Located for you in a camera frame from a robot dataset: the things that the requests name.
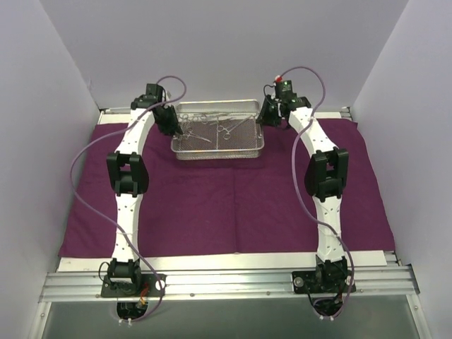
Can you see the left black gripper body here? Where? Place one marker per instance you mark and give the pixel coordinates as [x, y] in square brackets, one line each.
[169, 121]

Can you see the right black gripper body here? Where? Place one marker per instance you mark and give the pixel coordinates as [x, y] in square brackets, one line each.
[268, 113]

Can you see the wire mesh instrument tray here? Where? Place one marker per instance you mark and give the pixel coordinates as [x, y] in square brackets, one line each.
[247, 140]

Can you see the purple cloth wrap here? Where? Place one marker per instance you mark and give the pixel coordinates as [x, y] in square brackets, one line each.
[225, 206]

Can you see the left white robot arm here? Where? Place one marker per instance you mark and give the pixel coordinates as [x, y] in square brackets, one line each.
[129, 180]

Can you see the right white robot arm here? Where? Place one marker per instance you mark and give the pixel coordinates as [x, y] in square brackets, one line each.
[326, 175]

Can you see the steel scissors top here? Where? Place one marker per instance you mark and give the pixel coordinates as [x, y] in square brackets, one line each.
[200, 117]

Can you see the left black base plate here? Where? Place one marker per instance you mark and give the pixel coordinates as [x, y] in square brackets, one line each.
[148, 286]

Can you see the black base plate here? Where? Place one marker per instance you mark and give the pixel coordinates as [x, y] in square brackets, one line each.
[309, 282]
[148, 286]

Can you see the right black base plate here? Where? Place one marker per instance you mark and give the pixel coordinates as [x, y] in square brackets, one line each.
[309, 282]

